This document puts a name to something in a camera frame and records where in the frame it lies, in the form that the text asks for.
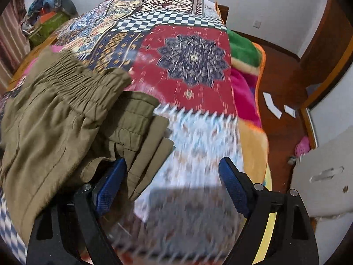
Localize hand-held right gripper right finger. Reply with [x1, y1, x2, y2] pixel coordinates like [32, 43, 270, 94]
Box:
[218, 157, 319, 265]

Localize pink shoe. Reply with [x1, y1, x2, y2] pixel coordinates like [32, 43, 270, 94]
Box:
[294, 136, 311, 156]

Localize pink garment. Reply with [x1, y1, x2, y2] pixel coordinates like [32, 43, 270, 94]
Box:
[23, 44, 64, 74]

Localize green patterned box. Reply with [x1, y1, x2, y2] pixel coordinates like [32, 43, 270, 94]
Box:
[28, 12, 71, 48]

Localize white small fridge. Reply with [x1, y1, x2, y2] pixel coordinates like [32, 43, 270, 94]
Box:
[289, 132, 353, 219]

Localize striped brown curtain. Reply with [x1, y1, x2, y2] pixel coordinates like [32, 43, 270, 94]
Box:
[0, 0, 31, 85]

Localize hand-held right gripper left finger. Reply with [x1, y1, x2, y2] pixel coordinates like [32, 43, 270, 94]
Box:
[27, 157, 127, 265]

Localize wooden bed frame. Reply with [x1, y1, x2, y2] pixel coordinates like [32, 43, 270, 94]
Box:
[217, 5, 230, 27]

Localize colourful fleece blanket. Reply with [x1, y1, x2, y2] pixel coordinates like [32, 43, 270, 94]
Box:
[227, 29, 276, 265]

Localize olive green pants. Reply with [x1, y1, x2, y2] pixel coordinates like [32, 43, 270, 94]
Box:
[0, 47, 176, 243]

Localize pile of clothes and bags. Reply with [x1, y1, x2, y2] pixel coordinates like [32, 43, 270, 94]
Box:
[21, 0, 78, 31]

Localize white sliding wardrobe door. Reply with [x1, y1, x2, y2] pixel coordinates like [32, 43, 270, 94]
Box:
[300, 50, 353, 151]

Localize patchwork printed blanket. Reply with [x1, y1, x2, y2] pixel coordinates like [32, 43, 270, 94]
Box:
[0, 0, 269, 265]

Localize wooden door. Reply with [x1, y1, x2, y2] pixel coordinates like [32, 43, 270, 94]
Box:
[297, 0, 353, 89]

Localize wooden board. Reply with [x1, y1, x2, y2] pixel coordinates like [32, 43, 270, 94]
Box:
[6, 37, 59, 92]

